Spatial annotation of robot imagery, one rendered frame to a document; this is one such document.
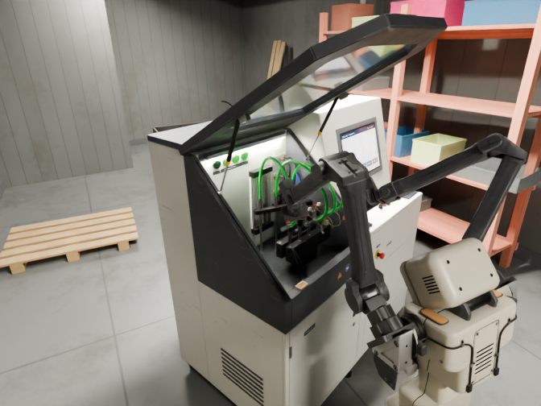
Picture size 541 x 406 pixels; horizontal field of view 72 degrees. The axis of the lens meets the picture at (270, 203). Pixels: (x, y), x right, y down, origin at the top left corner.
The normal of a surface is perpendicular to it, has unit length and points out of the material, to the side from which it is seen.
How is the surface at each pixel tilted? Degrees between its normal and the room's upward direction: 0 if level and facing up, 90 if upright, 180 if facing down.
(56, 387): 0
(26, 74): 90
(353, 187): 83
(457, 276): 48
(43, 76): 90
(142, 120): 90
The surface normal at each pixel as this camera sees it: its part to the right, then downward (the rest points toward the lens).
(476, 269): 0.33, -0.36
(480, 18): -0.81, 0.25
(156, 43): 0.47, 0.36
